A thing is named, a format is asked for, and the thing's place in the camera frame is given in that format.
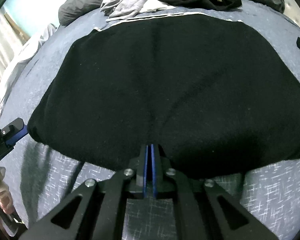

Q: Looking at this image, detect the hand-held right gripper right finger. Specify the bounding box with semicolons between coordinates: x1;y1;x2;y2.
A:
151;144;279;240

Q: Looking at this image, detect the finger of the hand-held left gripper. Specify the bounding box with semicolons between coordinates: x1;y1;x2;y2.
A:
1;117;28;147

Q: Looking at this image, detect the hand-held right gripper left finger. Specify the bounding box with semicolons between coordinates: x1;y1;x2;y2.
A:
19;144;151;240

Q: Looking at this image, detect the black long-sleeve shirt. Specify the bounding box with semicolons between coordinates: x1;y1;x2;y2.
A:
27;12;300;181

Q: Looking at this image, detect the person's left hand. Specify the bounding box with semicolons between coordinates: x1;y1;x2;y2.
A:
0;166;15;215

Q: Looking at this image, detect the light grey blanket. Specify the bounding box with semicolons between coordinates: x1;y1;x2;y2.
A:
0;22;58;128

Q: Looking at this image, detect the bed with blue sheet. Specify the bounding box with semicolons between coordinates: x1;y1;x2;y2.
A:
0;1;300;240

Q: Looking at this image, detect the striped beige curtain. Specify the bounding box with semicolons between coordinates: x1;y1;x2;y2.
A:
0;12;32;101

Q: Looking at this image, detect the rolled dark grey duvet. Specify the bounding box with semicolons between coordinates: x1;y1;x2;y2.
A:
58;0;286;26

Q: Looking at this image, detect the crumpled grey garment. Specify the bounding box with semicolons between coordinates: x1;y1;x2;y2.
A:
100;0;149;19

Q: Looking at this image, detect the crumpled white garment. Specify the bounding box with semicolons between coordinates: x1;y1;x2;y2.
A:
139;0;177;13

